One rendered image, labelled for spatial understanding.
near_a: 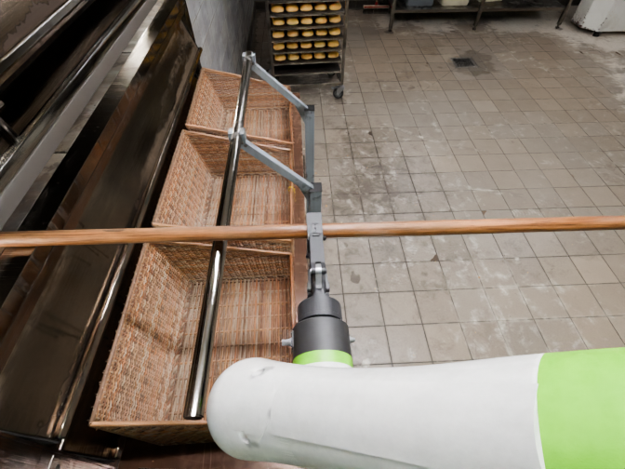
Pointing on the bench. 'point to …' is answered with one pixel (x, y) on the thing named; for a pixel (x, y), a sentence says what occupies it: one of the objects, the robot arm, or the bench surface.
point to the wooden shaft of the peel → (307, 233)
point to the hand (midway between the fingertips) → (314, 232)
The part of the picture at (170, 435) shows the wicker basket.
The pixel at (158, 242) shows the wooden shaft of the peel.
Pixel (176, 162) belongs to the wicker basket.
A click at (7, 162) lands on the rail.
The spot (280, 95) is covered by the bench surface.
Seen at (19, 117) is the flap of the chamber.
